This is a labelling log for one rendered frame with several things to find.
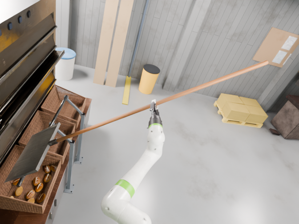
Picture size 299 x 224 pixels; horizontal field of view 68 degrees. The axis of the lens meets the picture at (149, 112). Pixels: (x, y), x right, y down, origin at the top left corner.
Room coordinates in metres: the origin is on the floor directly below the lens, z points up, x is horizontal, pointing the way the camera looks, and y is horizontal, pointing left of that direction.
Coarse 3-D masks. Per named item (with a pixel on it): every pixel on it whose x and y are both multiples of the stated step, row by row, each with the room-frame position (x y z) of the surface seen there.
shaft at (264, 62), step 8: (256, 64) 1.45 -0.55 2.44; (264, 64) 1.45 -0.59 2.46; (240, 72) 1.42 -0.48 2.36; (216, 80) 1.40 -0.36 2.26; (192, 88) 1.38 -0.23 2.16; (200, 88) 1.38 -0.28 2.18; (176, 96) 1.35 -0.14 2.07; (128, 112) 1.30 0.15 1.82; (136, 112) 1.30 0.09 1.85; (112, 120) 1.27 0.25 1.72; (88, 128) 1.23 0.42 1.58; (64, 136) 1.20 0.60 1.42; (72, 136) 1.21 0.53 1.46
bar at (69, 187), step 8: (64, 96) 1.97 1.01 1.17; (72, 104) 2.00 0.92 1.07; (56, 112) 1.68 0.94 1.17; (80, 112) 2.02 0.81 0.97; (80, 128) 2.01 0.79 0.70; (80, 136) 2.01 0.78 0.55; (72, 144) 1.55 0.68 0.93; (80, 144) 2.02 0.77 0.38; (72, 152) 1.55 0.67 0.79; (80, 152) 2.03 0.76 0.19; (72, 160) 1.55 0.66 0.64; (80, 160) 2.03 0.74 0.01; (24, 176) 0.90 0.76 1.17; (16, 184) 0.82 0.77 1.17; (72, 184) 1.62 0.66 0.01; (72, 192) 1.52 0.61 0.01
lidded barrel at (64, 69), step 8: (56, 48) 4.00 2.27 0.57; (64, 48) 4.12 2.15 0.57; (64, 56) 3.81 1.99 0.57; (72, 56) 3.92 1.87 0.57; (56, 64) 3.76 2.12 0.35; (64, 64) 3.78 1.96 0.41; (72, 64) 3.92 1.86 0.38; (56, 72) 3.77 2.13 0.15; (64, 72) 3.79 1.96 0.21; (72, 72) 3.96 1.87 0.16; (64, 80) 3.80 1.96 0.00
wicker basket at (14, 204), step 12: (12, 156) 1.25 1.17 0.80; (48, 156) 1.42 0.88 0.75; (0, 168) 1.06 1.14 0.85; (0, 180) 1.00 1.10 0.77; (12, 180) 1.11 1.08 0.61; (24, 180) 1.16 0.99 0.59; (0, 192) 0.93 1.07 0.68; (12, 192) 1.01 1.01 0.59; (24, 192) 1.05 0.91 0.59; (36, 192) 1.09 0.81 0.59; (48, 192) 1.08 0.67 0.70; (0, 204) 0.84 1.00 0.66; (12, 204) 0.87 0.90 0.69; (24, 204) 0.89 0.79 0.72; (36, 204) 0.91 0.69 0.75
